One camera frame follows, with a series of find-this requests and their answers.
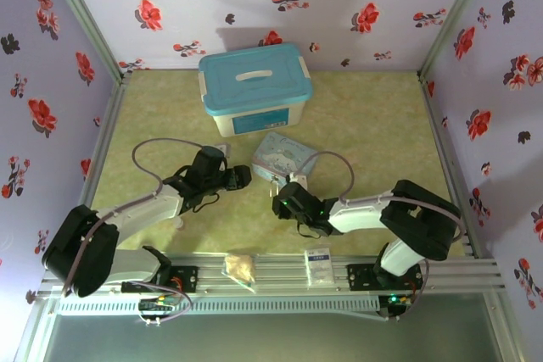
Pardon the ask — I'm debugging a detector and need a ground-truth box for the cartoon print lock box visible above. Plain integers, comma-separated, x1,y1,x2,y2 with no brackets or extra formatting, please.
250,131,320,188

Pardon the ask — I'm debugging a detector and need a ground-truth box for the white sachet with blue label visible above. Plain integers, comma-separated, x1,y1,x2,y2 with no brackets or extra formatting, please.
304,246,335,287

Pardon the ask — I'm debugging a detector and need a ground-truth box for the plastic bag with beige contents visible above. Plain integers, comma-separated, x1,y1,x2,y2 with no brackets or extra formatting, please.
221,252,258,294

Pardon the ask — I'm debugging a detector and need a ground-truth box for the blue lidded storage box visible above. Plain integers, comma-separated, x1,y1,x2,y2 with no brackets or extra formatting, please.
197,42,316,139

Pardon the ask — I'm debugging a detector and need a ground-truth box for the aluminium mounting rail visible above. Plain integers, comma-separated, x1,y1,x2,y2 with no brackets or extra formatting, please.
36,253,509,296

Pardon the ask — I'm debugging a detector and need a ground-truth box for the slotted white cable duct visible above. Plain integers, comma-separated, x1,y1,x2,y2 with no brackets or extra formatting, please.
54,295,382,317

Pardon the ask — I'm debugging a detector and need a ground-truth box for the aluminium side rail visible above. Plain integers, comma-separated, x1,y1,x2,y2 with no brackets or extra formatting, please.
78,72,133,210
417,73,483,258

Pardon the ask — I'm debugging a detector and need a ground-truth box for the aluminium frame post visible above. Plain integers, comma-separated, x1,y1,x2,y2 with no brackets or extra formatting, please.
417,0,498,80
38,0,131,83

